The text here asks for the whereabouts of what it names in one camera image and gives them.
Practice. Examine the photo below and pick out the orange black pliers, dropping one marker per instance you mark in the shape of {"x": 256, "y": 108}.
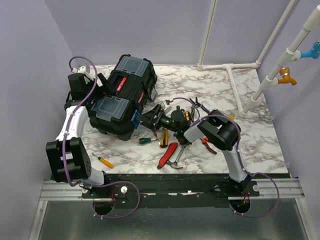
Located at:
{"x": 204, "y": 141}

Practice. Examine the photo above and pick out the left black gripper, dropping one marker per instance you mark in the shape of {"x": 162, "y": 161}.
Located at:
{"x": 107, "y": 88}

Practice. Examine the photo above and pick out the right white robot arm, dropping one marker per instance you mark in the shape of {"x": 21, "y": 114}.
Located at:
{"x": 220, "y": 130}

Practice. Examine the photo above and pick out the aluminium frame rail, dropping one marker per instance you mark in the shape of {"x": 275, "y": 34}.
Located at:
{"x": 284, "y": 188}

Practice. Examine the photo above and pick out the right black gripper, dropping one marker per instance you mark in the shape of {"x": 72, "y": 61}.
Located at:
{"x": 148, "y": 119}

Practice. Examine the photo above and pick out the white pvc pipe frame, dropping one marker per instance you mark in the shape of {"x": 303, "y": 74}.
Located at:
{"x": 290, "y": 54}

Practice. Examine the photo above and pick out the yellow utility knife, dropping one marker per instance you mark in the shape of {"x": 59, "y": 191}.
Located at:
{"x": 164, "y": 138}

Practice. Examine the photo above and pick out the blue pipe fitting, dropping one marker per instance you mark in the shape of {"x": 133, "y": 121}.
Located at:
{"x": 313, "y": 53}

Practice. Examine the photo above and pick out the orange handled screwdriver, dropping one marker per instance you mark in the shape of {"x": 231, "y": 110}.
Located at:
{"x": 104, "y": 161}

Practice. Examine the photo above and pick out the steel claw hammer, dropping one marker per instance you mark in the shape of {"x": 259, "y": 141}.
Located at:
{"x": 174, "y": 164}

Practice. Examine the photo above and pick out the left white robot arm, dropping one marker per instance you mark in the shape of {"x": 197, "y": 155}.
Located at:
{"x": 68, "y": 159}

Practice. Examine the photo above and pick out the orange pipe tap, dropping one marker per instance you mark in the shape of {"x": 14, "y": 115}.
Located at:
{"x": 285, "y": 77}

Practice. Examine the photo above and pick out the black yellow wire stripper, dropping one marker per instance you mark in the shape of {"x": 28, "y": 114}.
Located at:
{"x": 196, "y": 107}

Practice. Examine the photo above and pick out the green stubby screwdriver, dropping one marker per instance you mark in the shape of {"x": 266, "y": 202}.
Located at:
{"x": 146, "y": 140}

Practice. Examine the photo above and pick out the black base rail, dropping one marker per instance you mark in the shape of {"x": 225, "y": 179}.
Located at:
{"x": 175, "y": 190}

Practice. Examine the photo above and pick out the black plastic toolbox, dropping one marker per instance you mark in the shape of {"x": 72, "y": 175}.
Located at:
{"x": 135, "y": 83}

